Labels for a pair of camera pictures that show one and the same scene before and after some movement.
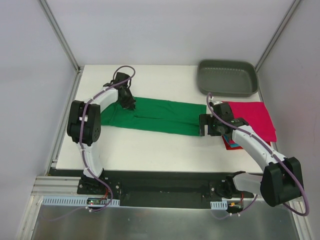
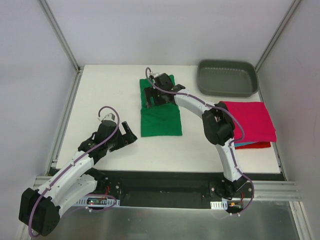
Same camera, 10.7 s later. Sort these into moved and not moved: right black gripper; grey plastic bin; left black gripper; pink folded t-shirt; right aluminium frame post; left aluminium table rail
Moved: left black gripper; right black gripper
Not moved: pink folded t-shirt; grey plastic bin; left aluminium table rail; right aluminium frame post
